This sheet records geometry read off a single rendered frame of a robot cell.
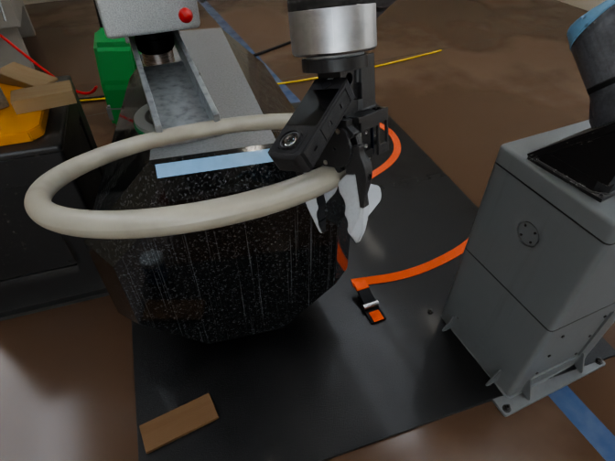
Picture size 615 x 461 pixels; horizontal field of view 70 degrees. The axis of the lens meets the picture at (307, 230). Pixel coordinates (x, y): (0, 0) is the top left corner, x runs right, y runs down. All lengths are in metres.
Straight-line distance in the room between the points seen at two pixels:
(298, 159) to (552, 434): 1.58
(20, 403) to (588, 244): 1.90
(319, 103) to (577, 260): 1.00
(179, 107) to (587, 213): 1.00
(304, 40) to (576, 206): 0.96
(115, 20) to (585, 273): 1.30
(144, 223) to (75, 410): 1.46
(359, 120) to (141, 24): 0.78
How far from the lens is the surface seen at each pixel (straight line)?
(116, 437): 1.78
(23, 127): 1.80
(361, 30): 0.47
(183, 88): 1.09
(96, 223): 0.49
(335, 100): 0.46
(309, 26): 0.47
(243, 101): 1.51
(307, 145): 0.43
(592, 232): 1.29
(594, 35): 1.34
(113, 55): 3.18
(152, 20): 1.18
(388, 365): 1.78
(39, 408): 1.95
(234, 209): 0.45
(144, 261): 1.40
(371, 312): 1.89
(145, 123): 1.35
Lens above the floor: 1.54
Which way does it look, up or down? 43 degrees down
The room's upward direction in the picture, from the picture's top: straight up
